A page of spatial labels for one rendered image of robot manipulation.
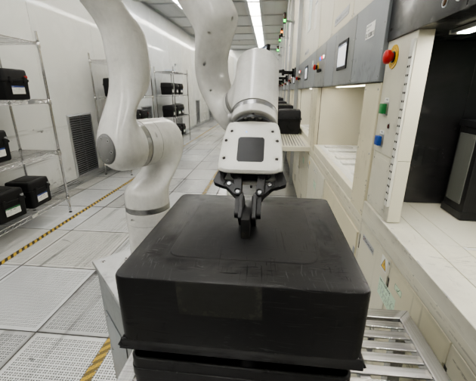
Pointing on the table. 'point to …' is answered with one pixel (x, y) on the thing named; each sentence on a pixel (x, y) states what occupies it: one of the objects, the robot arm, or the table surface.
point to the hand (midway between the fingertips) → (248, 210)
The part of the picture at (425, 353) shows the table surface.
